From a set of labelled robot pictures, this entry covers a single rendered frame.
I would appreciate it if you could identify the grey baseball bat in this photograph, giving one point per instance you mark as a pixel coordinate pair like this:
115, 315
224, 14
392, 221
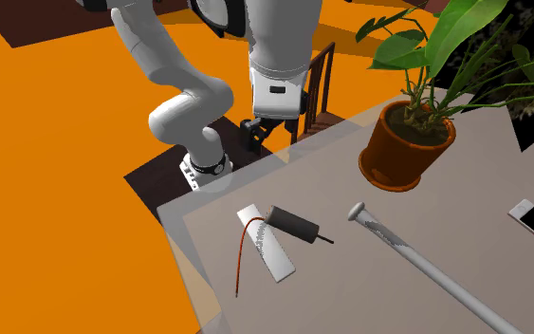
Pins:
433, 268

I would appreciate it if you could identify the dark robot stand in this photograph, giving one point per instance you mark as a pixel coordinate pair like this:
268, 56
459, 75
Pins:
160, 182

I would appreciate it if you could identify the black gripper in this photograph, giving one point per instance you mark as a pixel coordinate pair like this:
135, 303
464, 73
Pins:
273, 122

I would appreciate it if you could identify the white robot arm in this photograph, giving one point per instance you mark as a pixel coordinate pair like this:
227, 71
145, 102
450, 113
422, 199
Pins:
188, 99

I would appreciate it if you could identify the white flat rectangular bar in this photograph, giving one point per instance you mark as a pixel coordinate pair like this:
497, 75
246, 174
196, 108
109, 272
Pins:
278, 259

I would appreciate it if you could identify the brown wooden chair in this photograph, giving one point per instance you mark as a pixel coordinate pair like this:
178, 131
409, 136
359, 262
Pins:
318, 83

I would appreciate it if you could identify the green plant in orange pot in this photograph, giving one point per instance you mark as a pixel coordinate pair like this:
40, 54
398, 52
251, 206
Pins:
398, 150

